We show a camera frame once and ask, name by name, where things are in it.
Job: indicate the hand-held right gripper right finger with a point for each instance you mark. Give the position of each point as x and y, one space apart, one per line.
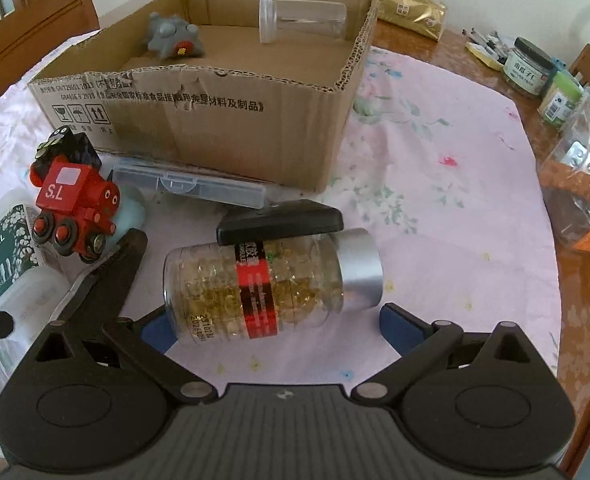
400 326

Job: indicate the wooden chair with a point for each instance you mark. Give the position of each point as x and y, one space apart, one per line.
30 45
587 65

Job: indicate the bundle of pens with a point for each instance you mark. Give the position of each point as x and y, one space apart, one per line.
487 47

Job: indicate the white bottle with green label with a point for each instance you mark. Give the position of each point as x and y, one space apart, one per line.
2 260

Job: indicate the clear plastic bag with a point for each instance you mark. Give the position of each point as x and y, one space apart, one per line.
580 180

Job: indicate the clear plastic jar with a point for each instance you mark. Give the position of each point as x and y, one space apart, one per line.
305 19

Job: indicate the grey plush toy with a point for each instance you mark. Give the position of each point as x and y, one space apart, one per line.
170 37

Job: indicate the capsule bottle with silver cap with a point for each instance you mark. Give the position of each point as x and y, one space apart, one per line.
285 285

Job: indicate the jar with green lid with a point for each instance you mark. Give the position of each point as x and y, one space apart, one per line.
560 100

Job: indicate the gold foil bag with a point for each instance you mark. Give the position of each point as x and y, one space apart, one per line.
410 10

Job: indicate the light blue plastic object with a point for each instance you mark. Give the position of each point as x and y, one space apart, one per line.
131 212

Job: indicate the clear plastic refill case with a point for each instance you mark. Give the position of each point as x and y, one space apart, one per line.
210 187

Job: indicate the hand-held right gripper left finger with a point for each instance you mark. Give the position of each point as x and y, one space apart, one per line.
153 336

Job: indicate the glass jar with dark lid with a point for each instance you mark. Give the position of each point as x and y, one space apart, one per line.
527 70

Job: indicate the black wallet case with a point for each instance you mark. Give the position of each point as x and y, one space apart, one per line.
280 222

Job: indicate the brown cardboard box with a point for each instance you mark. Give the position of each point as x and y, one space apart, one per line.
225 125

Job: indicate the red toy train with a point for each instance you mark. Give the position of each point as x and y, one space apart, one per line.
75 200

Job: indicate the black toy train wagon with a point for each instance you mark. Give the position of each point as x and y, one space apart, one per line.
77 147

